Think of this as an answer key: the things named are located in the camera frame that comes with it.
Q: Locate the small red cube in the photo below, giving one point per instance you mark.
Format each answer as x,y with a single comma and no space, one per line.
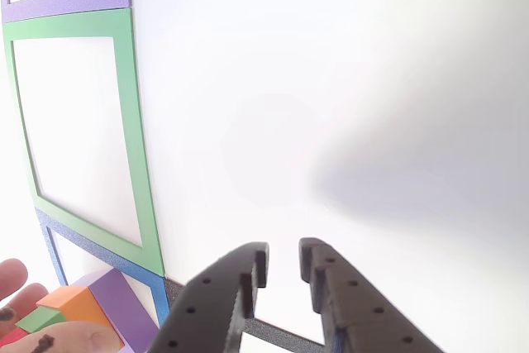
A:
12,335

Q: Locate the large purple cube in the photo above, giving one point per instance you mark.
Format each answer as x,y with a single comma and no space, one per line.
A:
124,303

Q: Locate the green cube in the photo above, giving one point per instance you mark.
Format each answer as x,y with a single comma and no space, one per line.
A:
41,318

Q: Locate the orange cube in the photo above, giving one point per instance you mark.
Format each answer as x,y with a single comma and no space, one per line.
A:
78,305

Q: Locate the person's hand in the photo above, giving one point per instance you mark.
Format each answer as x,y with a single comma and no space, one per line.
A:
62,338

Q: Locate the blue square frame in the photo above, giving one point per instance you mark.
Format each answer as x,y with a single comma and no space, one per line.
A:
159,295

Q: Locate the green square frame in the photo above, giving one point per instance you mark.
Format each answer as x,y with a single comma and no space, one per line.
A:
128,121

